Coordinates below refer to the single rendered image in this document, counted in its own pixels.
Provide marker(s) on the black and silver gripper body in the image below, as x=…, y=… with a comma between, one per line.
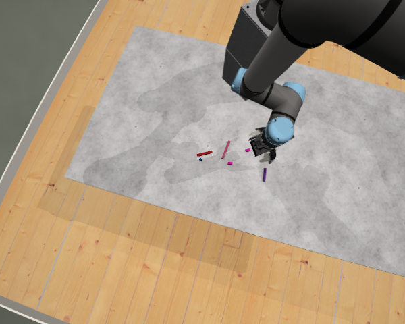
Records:
x=255, y=144

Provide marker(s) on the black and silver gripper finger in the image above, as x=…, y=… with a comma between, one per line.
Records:
x=257, y=132
x=269, y=156

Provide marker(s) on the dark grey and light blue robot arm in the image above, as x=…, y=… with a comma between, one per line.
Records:
x=373, y=29

